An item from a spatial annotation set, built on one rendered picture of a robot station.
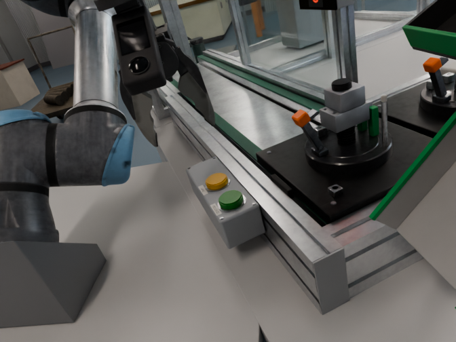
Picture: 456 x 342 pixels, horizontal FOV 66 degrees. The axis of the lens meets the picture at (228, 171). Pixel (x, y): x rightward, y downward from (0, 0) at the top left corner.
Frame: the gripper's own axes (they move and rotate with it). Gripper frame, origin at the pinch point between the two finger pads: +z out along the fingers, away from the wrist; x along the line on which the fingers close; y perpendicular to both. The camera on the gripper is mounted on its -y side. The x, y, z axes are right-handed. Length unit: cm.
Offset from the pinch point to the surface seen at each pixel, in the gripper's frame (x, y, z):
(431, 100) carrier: -42.9, 6.7, 14.2
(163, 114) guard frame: 14, 75, 25
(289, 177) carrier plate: -13.2, -1.8, 13.3
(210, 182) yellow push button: -0.2, 3.2, 12.3
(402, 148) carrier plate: -31.9, -2.7, 14.8
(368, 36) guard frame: -74, 96, 33
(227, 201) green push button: -2.5, -3.9, 12.1
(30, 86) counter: 323, 653, 101
